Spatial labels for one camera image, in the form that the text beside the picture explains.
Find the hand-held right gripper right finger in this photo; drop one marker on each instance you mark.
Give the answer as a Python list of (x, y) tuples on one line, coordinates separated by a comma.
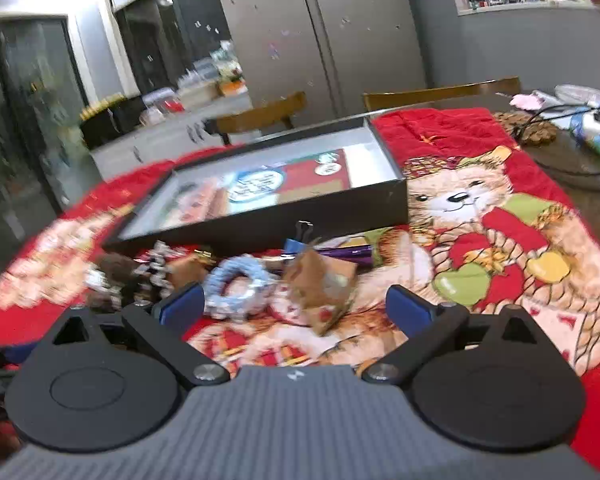
[(407, 310)]

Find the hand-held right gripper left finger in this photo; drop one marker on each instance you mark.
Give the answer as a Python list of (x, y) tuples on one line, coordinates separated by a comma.
[(182, 305)]

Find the blue crocheted scrunchie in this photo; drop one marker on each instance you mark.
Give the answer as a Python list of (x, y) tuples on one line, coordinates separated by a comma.
[(220, 275)]

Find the brown paper packet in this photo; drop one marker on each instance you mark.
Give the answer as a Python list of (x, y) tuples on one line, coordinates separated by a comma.
[(315, 280)]

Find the black storage box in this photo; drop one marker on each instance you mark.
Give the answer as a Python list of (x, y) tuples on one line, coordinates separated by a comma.
[(280, 215)]

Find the purple wrapper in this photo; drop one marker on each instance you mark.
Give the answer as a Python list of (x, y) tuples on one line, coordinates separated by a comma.
[(350, 251)]

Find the blue binder clip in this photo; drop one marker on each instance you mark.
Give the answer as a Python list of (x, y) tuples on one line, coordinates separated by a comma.
[(295, 246)]

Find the white kitchen cabinet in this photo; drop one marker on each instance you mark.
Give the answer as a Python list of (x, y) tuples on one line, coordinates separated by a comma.
[(145, 147)]

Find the red printed blanket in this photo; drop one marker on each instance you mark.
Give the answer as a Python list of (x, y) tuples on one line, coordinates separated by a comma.
[(480, 130)]

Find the black microwave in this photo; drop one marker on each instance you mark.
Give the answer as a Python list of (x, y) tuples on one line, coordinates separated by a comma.
[(105, 122)]

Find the wooden chair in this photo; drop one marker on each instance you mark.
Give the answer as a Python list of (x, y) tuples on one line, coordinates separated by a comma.
[(265, 112), (430, 95)]

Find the row of gold wrapped sweets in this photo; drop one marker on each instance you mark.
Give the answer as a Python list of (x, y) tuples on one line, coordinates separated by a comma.
[(102, 105)]

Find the wooden bead trivet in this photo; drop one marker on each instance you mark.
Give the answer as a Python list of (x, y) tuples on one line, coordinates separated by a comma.
[(530, 132)]

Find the pink cloth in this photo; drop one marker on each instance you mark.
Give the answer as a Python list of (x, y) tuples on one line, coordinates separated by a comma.
[(525, 101)]

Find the snack bag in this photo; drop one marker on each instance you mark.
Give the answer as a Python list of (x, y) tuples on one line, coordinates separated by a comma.
[(231, 70)]

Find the glass display cabinet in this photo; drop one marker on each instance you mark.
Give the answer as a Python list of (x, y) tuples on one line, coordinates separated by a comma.
[(30, 110)]

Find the blue printed plastic bag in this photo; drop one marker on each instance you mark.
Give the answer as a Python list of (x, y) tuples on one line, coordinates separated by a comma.
[(592, 135)]

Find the cartoon girl fridge sticker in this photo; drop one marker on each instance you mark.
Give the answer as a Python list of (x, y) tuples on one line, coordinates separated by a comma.
[(274, 50)]

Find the silver refrigerator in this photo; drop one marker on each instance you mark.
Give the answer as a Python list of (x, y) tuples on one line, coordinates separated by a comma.
[(305, 35)]

